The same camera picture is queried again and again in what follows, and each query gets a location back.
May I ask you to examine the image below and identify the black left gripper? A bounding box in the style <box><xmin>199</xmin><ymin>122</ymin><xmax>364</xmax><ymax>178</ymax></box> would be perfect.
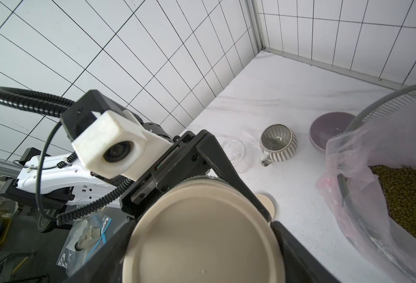
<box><xmin>119</xmin><ymin>130</ymin><xmax>272</xmax><ymax>222</ymax></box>

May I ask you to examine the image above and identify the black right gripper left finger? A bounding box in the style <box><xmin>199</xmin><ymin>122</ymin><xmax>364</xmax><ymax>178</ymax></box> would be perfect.
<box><xmin>64</xmin><ymin>219</ymin><xmax>137</xmax><ymax>283</ymax></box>

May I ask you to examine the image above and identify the cream jar lid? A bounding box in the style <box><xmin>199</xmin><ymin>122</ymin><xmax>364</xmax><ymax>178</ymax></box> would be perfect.
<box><xmin>255</xmin><ymin>194</ymin><xmax>276</xmax><ymax>221</ymax></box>
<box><xmin>122</xmin><ymin>178</ymin><xmax>286</xmax><ymax>283</ymax></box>

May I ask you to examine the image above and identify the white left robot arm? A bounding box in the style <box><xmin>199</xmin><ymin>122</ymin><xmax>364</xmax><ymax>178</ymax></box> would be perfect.
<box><xmin>0</xmin><ymin>87</ymin><xmax>272</xmax><ymax>225</ymax></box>

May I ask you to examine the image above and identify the purple round lid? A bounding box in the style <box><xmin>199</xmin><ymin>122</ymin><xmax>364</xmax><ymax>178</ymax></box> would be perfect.
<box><xmin>309</xmin><ymin>112</ymin><xmax>355</xmax><ymax>153</ymax></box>

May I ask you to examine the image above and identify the grey mesh waste bin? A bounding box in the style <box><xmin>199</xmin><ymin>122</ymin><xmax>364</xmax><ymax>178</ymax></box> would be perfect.
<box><xmin>335</xmin><ymin>78</ymin><xmax>416</xmax><ymax>283</ymax></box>

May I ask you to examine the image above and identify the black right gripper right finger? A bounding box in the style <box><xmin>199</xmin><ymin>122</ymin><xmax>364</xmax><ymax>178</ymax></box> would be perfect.
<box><xmin>271</xmin><ymin>221</ymin><xmax>339</xmax><ymax>283</ymax></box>

